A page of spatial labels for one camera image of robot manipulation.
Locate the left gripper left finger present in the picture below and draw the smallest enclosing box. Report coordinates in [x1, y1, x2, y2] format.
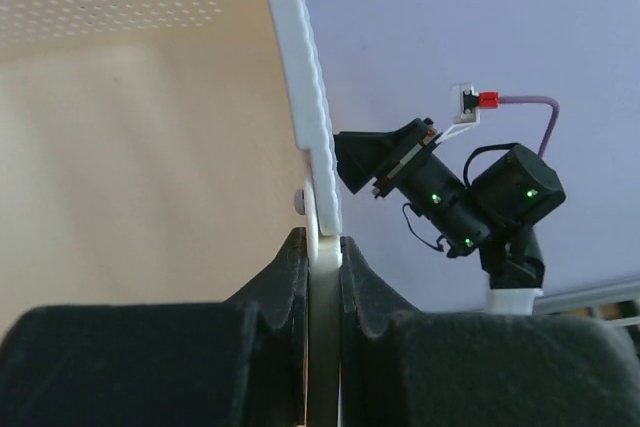
[1, 228, 308, 426]

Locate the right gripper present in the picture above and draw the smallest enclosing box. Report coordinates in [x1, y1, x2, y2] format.
[334, 118, 465, 212]

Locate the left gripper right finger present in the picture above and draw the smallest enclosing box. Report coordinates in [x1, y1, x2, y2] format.
[340, 237, 639, 427]

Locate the large cream basket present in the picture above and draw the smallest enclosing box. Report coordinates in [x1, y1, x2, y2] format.
[1, 0, 342, 426]

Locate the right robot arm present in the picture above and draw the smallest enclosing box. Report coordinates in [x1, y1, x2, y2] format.
[334, 118, 566, 315]

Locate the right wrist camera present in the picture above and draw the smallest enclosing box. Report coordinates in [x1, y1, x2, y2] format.
[437, 83, 480, 143]

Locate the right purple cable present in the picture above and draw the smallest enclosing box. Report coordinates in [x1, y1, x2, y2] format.
[478, 90, 561, 157]

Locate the aluminium frame rail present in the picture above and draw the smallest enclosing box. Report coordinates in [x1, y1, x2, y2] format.
[534, 277, 639, 314]

